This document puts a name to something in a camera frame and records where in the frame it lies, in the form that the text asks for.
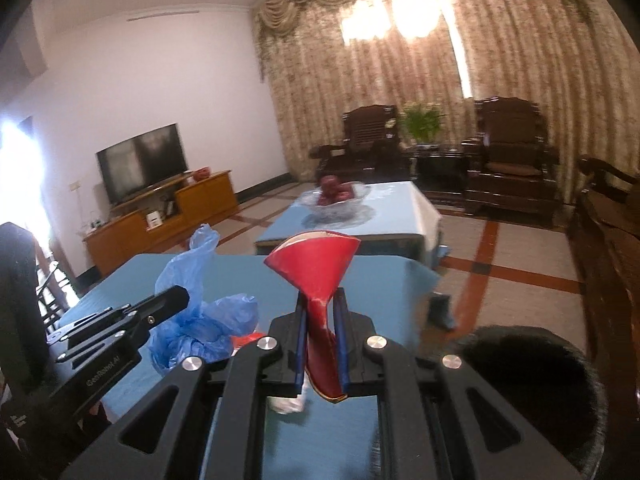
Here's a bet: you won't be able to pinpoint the dark wooden sofa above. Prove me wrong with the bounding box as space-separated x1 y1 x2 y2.
570 156 640 411

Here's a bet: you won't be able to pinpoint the green potted plant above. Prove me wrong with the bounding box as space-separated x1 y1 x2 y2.
397 101 446 145

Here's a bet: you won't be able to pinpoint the glass fruit bowl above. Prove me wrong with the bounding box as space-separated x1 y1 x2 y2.
295 180 373 226

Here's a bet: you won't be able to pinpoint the flat screen television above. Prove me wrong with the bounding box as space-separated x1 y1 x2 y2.
96 123 189 206

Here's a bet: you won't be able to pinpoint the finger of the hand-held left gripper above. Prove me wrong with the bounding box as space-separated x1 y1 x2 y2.
47 286 190 346
57 330 151 365

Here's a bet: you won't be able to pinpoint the red plastic bag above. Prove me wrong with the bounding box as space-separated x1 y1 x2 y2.
234 332 267 352

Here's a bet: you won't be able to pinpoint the red apples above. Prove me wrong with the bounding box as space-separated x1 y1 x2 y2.
317 175 356 207

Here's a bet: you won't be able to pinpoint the coffee table with blue cloth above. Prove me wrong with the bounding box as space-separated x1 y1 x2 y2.
254 180 443 261

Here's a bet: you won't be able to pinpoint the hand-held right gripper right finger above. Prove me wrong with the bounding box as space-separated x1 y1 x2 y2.
335 290 583 480

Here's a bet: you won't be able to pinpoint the black trash bin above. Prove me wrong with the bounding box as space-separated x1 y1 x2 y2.
450 325 613 480

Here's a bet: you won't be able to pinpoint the dark wooden dining chair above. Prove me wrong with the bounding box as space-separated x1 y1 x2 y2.
35 255 78 331

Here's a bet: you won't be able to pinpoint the blue plastic bag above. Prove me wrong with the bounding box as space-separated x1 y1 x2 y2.
148 225 261 376

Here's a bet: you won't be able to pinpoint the wooden television cabinet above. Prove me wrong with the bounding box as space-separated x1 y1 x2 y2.
82 170 240 278

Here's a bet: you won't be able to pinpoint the beige patterned curtain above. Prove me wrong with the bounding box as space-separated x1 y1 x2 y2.
252 0 640 206

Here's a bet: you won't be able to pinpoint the large blue tablecloth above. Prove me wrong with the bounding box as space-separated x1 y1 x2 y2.
45 252 441 480

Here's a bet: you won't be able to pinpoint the dark wooden side table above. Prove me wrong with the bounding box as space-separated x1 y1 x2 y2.
405 144 468 201

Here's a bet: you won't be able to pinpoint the dark wooden armchair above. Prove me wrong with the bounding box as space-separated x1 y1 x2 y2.
310 105 416 186
460 96 561 226

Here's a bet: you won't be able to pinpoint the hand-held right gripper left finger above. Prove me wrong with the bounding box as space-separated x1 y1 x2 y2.
60 291 308 480

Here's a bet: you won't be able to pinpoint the white crumpled tissue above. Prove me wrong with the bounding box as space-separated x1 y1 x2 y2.
270 385 308 416

